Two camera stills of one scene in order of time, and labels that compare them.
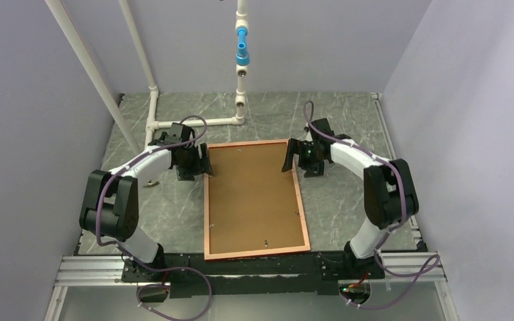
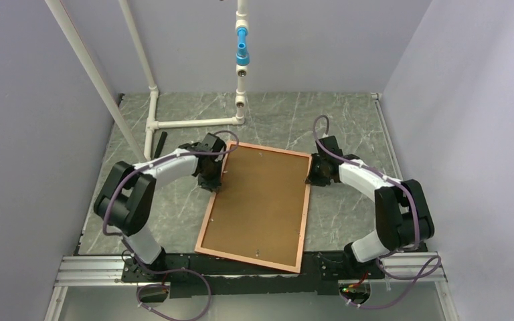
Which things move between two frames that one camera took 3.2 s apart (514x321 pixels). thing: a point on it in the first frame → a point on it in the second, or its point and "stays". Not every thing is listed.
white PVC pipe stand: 242,21 stays
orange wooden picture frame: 251,207 → 304,217
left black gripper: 188,174 → 212,185
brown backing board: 253,205 stays
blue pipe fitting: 242,56 stays
